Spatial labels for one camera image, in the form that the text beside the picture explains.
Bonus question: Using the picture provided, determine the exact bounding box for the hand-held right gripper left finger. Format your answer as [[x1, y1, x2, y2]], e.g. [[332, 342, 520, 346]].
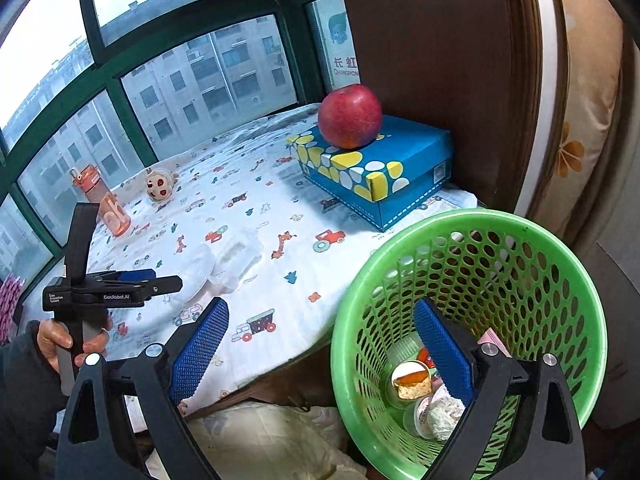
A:
[[55, 297, 231, 480]]

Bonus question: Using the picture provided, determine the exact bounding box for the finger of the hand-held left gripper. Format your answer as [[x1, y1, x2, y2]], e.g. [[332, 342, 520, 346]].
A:
[[127, 275, 183, 297], [90, 269, 157, 284]]

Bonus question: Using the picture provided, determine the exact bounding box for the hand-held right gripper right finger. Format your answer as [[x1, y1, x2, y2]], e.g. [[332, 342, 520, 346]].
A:
[[412, 299, 587, 480]]

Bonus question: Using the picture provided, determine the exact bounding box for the jelly cup with orange lid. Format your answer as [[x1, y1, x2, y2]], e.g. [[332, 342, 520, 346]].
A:
[[387, 360, 434, 409]]

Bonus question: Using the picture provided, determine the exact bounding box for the pink snack wrapper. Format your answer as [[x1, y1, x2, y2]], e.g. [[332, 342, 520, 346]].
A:
[[477, 329, 512, 359]]

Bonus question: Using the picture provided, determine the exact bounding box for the clear plastic cup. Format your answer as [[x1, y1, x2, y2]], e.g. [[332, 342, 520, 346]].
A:
[[402, 394, 468, 442]]

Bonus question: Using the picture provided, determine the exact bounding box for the green plastic basket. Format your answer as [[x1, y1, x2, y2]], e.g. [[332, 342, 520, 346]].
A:
[[331, 208, 605, 480]]

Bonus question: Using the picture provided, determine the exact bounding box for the person's left forearm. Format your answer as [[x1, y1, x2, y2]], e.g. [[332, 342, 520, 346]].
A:
[[0, 332, 68, 480]]

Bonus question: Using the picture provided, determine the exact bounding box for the person's left hand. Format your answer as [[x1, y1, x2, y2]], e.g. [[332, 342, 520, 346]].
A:
[[36, 321, 113, 373]]

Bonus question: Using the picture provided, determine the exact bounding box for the round clear plastic container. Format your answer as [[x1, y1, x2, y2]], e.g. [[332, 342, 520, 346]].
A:
[[172, 246, 217, 304]]

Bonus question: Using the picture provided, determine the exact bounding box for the crumpled white tissue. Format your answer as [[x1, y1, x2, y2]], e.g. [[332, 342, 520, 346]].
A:
[[429, 386, 467, 438]]

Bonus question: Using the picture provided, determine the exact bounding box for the orange water bottle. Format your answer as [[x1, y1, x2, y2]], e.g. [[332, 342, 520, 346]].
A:
[[69, 164, 132, 237]]

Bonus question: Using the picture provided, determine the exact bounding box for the pink striped object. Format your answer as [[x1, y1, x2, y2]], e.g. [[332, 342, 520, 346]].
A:
[[0, 276, 25, 344]]

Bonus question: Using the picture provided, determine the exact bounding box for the clear plastic tray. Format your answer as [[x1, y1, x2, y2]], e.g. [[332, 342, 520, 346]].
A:
[[210, 237, 264, 295]]

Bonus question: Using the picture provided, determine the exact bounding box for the round beige toy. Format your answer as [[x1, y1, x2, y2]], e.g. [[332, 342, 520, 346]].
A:
[[145, 167, 177, 204]]

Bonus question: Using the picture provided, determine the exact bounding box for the cream pillow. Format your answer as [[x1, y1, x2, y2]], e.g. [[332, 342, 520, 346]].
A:
[[145, 400, 371, 480]]

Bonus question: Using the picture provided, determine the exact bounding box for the white printed blanket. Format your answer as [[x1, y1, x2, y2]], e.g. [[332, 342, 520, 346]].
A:
[[20, 102, 481, 418]]

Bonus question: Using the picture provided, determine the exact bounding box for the blue spotted box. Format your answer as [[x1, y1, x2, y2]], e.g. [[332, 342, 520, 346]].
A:
[[286, 114, 455, 232]]

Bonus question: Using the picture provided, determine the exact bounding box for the red apple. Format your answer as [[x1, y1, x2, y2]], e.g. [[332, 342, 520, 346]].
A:
[[318, 84, 383, 150]]

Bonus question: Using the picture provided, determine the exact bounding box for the beige floral fabric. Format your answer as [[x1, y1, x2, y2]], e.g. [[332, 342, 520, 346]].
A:
[[515, 0, 640, 243]]

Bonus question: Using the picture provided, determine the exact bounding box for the white window sign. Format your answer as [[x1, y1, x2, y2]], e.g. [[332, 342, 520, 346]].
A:
[[307, 0, 362, 92]]

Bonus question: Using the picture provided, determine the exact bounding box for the brown wooden board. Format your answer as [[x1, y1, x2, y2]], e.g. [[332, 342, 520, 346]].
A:
[[337, 0, 538, 211]]

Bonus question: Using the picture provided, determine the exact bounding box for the green window frame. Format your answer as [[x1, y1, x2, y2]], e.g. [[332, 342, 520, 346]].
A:
[[0, 0, 361, 283]]

